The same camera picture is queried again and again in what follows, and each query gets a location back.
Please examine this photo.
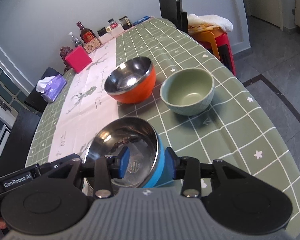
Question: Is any clear water bottle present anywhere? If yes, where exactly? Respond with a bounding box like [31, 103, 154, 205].
[69, 32, 82, 47]

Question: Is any blue steel bowl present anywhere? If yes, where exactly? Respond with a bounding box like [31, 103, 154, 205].
[85, 116, 165, 192]

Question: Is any small wooden radio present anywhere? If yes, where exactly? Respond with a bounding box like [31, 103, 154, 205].
[84, 37, 102, 54]

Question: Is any green checked tablecloth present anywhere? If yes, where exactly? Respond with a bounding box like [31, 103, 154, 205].
[26, 18, 300, 236]

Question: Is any black lidded jar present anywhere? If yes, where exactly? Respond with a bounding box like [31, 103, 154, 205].
[97, 27, 107, 37]

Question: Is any black chair near left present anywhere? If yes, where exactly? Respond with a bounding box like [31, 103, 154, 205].
[0, 109, 40, 177]

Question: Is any brown liquor bottle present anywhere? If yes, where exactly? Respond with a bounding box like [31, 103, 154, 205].
[76, 21, 96, 43]

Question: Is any white towel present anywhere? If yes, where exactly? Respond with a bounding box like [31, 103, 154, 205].
[187, 14, 233, 33]

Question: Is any red plastic stool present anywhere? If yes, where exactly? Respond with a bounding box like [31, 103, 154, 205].
[190, 29, 236, 76]

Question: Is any red label spice jar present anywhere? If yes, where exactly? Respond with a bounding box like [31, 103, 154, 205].
[108, 18, 118, 29]

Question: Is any purple tissue pack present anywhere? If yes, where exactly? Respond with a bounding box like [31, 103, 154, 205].
[36, 74, 67, 103]

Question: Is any orange steel bowl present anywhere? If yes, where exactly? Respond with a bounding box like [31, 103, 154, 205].
[104, 56, 156, 104]

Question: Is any blue packet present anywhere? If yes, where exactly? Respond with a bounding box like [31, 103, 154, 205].
[133, 15, 151, 26]

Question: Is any white condiment box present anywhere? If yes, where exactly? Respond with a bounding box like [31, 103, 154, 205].
[98, 26, 125, 44]

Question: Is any black chair far right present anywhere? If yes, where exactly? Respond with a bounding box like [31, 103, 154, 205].
[159, 0, 189, 34]

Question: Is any green ceramic bowl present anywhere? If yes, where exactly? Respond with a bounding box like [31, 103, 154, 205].
[160, 68, 215, 116]

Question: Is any dark glass jar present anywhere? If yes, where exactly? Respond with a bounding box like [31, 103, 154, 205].
[119, 16, 133, 30]

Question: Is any pink box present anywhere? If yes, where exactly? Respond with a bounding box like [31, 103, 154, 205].
[65, 46, 92, 74]

